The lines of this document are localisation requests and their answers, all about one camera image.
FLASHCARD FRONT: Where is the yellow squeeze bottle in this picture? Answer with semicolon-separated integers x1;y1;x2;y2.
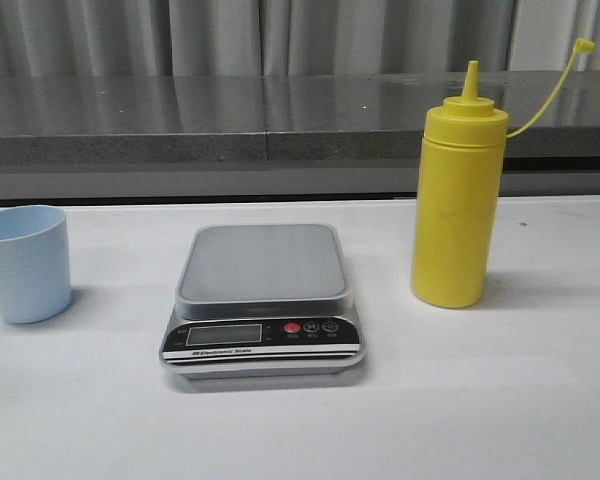
410;38;596;309

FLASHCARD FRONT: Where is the light blue plastic cup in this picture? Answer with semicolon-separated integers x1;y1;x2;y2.
0;205;72;324

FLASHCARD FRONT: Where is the silver electronic kitchen scale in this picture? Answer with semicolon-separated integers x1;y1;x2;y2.
159;223;366;379

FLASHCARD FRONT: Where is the grey stone counter ledge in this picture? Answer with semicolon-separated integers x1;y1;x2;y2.
0;71;600;170

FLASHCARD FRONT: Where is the grey pleated curtain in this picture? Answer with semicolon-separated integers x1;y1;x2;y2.
0;1;600;77

